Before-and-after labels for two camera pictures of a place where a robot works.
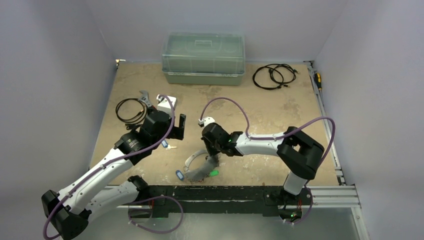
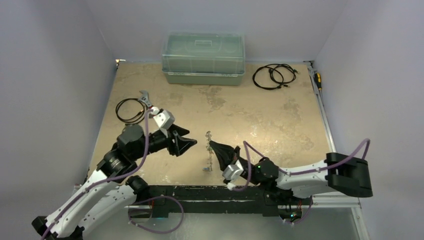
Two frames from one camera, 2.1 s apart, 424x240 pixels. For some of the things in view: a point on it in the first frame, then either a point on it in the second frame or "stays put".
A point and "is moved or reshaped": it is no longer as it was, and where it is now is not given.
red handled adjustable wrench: [145, 98] stays put
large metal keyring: [188, 159] is moved or reshaped
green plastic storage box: [207, 58] stays put
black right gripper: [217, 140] -> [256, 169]
